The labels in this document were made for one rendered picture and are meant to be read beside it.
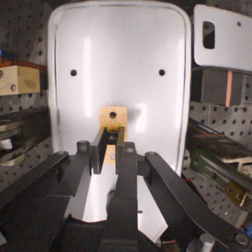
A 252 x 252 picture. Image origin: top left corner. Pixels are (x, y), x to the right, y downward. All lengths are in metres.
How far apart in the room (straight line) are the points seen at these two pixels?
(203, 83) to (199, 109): 0.32
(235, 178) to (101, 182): 0.21
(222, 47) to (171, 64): 0.09
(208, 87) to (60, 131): 0.26
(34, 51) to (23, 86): 0.43
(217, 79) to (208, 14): 0.11
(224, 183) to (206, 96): 0.14
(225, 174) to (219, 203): 0.65
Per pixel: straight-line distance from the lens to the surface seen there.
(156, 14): 0.25
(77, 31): 0.25
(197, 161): 0.28
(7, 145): 0.23
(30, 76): 0.22
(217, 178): 0.25
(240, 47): 0.30
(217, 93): 0.29
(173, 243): 0.55
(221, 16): 0.30
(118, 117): 0.20
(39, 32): 0.65
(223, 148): 0.29
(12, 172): 0.81
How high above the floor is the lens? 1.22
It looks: 76 degrees down
